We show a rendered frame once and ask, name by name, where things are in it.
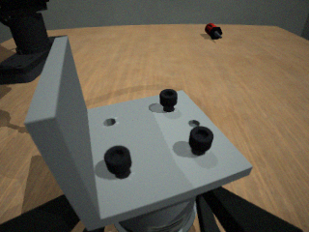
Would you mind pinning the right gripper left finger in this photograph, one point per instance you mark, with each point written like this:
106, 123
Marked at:
56, 215

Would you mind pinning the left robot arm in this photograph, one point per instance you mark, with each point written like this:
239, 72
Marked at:
29, 35

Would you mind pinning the dark grey cylinder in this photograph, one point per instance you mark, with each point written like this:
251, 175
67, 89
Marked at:
178, 217

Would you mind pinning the red screwdriver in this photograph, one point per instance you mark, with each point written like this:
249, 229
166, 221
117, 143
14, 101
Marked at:
213, 31

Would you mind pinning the black socket-head screw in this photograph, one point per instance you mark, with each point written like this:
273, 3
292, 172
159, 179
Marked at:
118, 161
200, 140
168, 99

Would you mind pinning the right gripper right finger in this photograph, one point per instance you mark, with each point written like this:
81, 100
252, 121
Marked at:
236, 214

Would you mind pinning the grey l-shaped metal bracket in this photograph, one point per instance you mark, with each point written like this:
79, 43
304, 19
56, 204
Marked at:
73, 140

